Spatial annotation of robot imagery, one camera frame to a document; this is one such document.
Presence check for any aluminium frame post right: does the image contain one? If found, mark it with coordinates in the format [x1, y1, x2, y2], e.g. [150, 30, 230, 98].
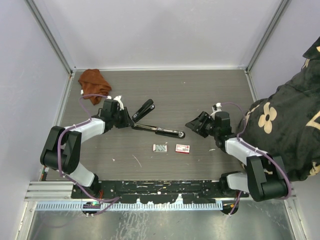
[245, 0, 291, 74]

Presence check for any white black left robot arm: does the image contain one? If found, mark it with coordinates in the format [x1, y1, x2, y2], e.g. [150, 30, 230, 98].
[40, 95, 134, 198]

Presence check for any black floral fleece garment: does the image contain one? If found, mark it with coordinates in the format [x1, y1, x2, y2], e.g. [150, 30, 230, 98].
[236, 39, 320, 182]

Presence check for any red white staple box sleeve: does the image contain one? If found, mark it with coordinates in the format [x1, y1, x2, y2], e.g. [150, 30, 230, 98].
[175, 144, 190, 154]

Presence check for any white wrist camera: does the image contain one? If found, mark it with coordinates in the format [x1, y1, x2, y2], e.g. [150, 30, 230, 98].
[210, 102, 222, 118]
[113, 95, 124, 111]

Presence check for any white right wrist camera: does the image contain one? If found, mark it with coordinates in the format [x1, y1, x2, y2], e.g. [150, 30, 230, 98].
[210, 102, 222, 118]

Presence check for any perforated cable duct strip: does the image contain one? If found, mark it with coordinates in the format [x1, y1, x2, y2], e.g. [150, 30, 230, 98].
[35, 200, 223, 212]

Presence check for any black stapler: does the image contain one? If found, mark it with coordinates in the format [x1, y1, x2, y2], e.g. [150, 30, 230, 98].
[132, 99, 155, 123]
[132, 123, 186, 139]

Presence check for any aluminium frame post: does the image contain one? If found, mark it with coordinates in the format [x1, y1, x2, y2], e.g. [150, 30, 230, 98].
[24, 0, 74, 75]
[245, 0, 291, 74]

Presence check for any aluminium front rail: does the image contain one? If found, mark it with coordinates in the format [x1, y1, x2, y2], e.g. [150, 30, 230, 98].
[24, 181, 74, 202]

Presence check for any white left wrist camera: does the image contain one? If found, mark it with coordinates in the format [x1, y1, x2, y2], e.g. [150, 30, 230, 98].
[113, 95, 124, 111]

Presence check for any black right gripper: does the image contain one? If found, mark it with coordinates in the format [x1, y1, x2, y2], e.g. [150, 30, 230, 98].
[185, 111, 219, 138]

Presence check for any orange-brown cloth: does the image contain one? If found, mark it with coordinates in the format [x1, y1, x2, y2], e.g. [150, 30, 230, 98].
[78, 69, 112, 105]

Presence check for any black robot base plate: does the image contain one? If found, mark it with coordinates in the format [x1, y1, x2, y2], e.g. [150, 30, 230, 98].
[86, 180, 239, 204]

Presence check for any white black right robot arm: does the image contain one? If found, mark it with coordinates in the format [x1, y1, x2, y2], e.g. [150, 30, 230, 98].
[185, 111, 292, 202]

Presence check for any aluminium frame post left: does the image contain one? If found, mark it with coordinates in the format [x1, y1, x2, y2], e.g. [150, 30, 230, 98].
[24, 0, 74, 75]

